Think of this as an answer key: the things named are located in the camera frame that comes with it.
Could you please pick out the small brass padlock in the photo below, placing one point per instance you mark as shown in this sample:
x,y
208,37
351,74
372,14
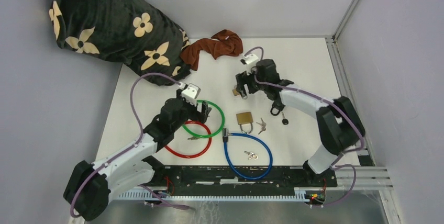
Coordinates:
x,y
239,93

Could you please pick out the aluminium frame rail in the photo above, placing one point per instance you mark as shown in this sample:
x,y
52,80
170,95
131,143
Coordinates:
x,y
372,178

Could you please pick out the black floral plush blanket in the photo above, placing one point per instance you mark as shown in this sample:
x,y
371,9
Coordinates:
x,y
131,32

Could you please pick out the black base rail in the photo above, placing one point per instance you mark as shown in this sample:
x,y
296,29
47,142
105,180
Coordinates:
x,y
184,180

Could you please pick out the black head padlock key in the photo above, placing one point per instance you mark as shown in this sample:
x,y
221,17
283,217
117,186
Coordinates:
x,y
284,119

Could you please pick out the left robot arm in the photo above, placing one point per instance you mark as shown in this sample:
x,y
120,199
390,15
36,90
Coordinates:
x,y
92,186

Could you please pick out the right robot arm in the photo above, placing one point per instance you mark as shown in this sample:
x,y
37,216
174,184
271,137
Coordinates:
x,y
338,122

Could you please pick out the white cable duct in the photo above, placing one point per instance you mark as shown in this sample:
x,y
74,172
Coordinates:
x,y
139,193

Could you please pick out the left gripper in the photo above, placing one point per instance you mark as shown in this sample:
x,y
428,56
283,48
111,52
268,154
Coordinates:
x,y
200,116

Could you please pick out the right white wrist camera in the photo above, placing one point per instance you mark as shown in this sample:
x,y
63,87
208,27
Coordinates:
x,y
250,59

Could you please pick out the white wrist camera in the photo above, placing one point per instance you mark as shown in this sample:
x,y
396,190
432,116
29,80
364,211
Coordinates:
x,y
189,92
250,59

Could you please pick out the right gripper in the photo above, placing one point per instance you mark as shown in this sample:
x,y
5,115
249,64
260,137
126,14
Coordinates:
x,y
242,79

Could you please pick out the blue lock loose key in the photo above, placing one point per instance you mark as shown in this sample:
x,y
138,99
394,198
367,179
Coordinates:
x,y
251,155

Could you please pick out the green cable lock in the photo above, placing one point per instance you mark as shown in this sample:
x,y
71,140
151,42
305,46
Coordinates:
x,y
216,122

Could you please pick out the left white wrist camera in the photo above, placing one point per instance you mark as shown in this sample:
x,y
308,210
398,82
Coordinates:
x,y
189,92

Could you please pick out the brown towel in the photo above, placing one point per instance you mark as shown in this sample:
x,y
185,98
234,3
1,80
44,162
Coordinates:
x,y
225,42

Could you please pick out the brass padlock keys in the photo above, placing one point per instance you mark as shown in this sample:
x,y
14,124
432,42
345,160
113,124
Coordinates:
x,y
263,126

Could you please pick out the black padlock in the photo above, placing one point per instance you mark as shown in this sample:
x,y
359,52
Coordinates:
x,y
277,108

